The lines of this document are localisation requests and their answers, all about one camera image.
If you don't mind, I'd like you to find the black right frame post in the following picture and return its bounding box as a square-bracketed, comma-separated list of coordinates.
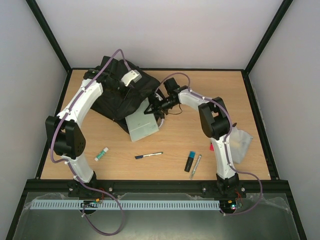
[242, 0, 293, 77]

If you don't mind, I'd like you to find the black front mounting rail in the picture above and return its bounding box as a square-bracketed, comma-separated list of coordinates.
[24, 178, 291, 198]

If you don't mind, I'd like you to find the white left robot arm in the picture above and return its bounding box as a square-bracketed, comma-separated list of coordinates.
[45, 70, 106, 184]

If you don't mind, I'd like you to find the blue highlighter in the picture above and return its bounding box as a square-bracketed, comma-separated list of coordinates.
[184, 151, 196, 173]

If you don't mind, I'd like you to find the grey drawstring pouch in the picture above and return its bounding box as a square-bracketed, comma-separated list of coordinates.
[229, 123, 253, 164]

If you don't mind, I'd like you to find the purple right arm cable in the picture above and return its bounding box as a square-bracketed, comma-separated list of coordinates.
[153, 72, 264, 217]

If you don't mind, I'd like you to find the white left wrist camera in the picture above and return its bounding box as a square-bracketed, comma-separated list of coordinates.
[121, 70, 142, 87]

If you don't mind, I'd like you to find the grey notebook with barcode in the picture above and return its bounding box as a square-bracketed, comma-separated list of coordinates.
[125, 98, 159, 142]

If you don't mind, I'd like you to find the black frame post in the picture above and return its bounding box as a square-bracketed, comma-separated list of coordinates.
[25, 0, 72, 73]
[242, 0, 293, 77]

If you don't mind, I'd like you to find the pink highlighter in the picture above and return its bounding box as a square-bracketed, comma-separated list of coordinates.
[209, 143, 214, 151]

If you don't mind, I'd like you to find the black left frame post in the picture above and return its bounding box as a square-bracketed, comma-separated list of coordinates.
[25, 0, 72, 73]

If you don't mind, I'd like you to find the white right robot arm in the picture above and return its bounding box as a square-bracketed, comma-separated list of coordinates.
[144, 78, 239, 196]

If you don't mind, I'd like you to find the blue whiteboard pen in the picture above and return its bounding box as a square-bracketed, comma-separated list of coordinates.
[134, 151, 163, 160]

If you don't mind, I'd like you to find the black student bag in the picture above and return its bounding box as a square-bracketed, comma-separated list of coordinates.
[91, 59, 160, 133]

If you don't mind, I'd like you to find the light blue cable duct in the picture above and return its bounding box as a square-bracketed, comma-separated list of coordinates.
[30, 199, 220, 211]

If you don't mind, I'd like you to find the silver marker pen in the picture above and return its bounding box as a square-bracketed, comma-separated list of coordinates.
[189, 154, 202, 180]

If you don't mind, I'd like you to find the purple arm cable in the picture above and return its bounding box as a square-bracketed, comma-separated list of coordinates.
[49, 48, 133, 236]
[153, 72, 264, 217]

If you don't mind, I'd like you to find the green glue stick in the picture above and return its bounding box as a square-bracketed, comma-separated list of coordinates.
[94, 147, 109, 162]

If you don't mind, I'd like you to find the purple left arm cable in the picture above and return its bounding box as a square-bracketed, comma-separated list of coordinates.
[49, 48, 133, 236]

